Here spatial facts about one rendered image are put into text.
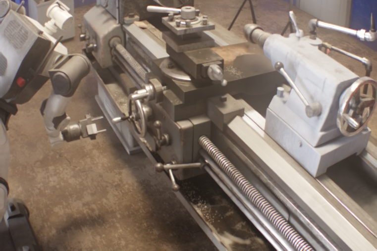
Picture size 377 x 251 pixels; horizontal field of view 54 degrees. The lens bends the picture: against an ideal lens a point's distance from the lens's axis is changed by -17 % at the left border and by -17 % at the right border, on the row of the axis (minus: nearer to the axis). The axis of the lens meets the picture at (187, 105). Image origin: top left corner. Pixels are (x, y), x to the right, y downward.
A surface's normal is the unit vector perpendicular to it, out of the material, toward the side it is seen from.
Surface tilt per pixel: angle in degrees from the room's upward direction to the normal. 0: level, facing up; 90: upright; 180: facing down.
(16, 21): 56
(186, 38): 90
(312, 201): 36
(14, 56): 69
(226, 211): 0
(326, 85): 82
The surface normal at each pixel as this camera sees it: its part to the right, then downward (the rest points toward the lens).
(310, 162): -0.89, 0.22
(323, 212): -0.51, -0.56
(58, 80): -0.30, 0.50
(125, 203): 0.01, -0.85
